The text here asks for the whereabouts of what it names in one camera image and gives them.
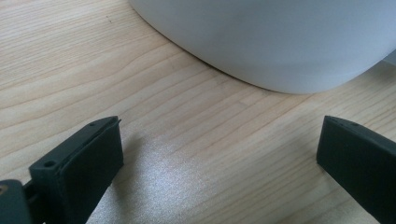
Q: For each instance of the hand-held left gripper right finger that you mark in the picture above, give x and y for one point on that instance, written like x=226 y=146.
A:
x=361 y=161

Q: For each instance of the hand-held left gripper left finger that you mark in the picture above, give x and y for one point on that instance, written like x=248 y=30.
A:
x=77 y=168

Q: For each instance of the white trash bin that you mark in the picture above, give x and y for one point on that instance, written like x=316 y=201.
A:
x=264 y=40

